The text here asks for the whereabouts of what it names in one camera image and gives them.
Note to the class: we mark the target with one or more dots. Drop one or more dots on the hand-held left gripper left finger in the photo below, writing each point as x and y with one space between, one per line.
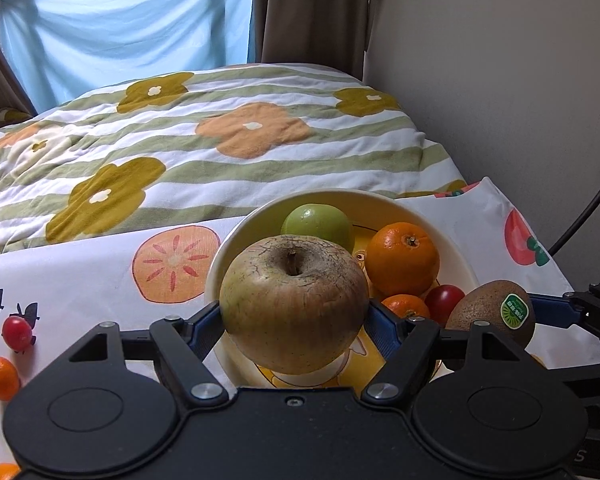
207 327

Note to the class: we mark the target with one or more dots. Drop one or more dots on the floral pillow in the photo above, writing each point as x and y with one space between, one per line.
7 117

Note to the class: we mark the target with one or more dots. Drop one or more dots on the floral striped blanket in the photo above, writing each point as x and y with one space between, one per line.
205 160

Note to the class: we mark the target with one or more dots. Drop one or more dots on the red cherry tomato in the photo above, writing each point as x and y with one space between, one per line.
444 300
17 332

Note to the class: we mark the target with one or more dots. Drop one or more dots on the green apple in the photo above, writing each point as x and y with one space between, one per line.
320 222

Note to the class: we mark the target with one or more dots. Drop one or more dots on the yellow cartoon bowl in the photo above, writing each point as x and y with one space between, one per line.
260 215

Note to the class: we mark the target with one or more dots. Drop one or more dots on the small mandarin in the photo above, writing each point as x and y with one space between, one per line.
405 306
1 377

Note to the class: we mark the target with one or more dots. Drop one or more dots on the orange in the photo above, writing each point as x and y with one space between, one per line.
402 260
0 472

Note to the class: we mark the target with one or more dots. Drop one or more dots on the large russet apple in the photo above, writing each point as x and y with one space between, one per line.
292 305

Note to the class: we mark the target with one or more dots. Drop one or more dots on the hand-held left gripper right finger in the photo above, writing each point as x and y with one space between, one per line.
380 329

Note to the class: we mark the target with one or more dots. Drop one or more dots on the brown kiwi with green sticker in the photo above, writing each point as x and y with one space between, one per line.
480 310

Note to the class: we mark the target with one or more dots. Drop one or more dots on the light blue hanging cloth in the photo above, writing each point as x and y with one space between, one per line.
130 25

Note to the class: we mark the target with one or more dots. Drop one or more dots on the white fruit print cloth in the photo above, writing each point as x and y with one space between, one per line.
105 280

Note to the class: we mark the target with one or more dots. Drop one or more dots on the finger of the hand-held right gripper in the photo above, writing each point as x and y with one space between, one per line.
580 377
550 309

